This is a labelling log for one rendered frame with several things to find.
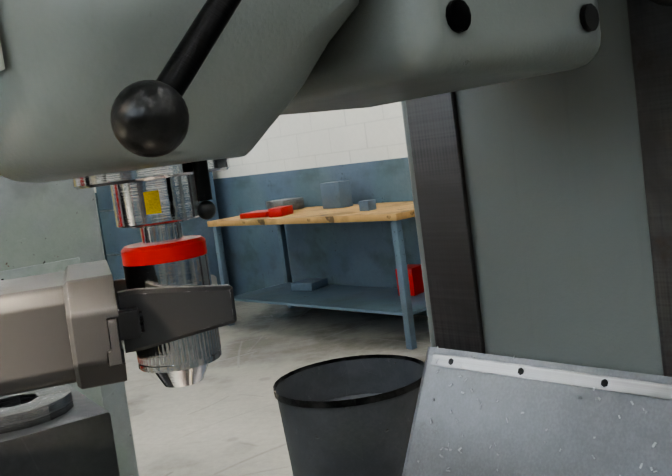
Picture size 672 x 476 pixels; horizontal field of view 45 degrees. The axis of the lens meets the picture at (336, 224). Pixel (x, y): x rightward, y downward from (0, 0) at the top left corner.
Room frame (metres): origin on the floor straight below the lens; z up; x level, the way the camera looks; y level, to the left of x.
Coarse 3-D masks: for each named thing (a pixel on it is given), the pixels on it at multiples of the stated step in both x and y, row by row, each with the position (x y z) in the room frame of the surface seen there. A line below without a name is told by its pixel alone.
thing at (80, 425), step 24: (0, 408) 0.64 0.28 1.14; (24, 408) 0.63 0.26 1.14; (48, 408) 0.63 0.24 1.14; (72, 408) 0.66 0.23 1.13; (96, 408) 0.65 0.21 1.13; (0, 432) 0.62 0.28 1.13; (24, 432) 0.61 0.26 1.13; (48, 432) 0.62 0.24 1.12; (72, 432) 0.62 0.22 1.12; (96, 432) 0.63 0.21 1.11; (0, 456) 0.60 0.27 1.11; (24, 456) 0.60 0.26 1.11; (48, 456) 0.61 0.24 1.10; (72, 456) 0.62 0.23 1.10; (96, 456) 0.63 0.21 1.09
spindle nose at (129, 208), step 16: (192, 176) 0.45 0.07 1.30; (112, 192) 0.45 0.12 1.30; (128, 192) 0.44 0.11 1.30; (160, 192) 0.44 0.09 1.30; (176, 192) 0.44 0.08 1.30; (192, 192) 0.45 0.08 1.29; (128, 208) 0.44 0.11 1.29; (144, 208) 0.44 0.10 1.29; (176, 208) 0.44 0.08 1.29; (192, 208) 0.45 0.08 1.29; (128, 224) 0.44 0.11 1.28; (144, 224) 0.44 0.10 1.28
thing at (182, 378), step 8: (192, 368) 0.45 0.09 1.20; (200, 368) 0.45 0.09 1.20; (160, 376) 0.45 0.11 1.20; (168, 376) 0.45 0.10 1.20; (176, 376) 0.44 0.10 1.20; (184, 376) 0.45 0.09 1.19; (192, 376) 0.45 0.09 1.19; (200, 376) 0.45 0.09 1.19; (168, 384) 0.45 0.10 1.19; (176, 384) 0.45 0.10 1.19; (184, 384) 0.45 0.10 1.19; (192, 384) 0.45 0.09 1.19
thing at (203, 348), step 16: (128, 272) 0.44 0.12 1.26; (144, 272) 0.44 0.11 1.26; (160, 272) 0.44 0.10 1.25; (176, 272) 0.44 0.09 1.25; (192, 272) 0.44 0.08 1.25; (208, 272) 0.46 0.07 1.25; (128, 288) 0.45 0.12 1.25; (192, 336) 0.44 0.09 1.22; (208, 336) 0.45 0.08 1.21; (144, 352) 0.44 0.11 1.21; (160, 352) 0.44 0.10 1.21; (176, 352) 0.44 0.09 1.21; (192, 352) 0.44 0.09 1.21; (208, 352) 0.45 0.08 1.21; (144, 368) 0.44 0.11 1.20; (160, 368) 0.44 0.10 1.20; (176, 368) 0.44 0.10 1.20
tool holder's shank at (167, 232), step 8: (160, 224) 0.44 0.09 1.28; (168, 224) 0.45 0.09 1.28; (176, 224) 0.45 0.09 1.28; (144, 232) 0.45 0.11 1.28; (152, 232) 0.45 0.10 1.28; (160, 232) 0.45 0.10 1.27; (168, 232) 0.45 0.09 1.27; (176, 232) 0.45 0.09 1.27; (144, 240) 0.45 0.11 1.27; (152, 240) 0.45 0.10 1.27; (160, 240) 0.45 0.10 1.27; (168, 240) 0.45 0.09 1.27
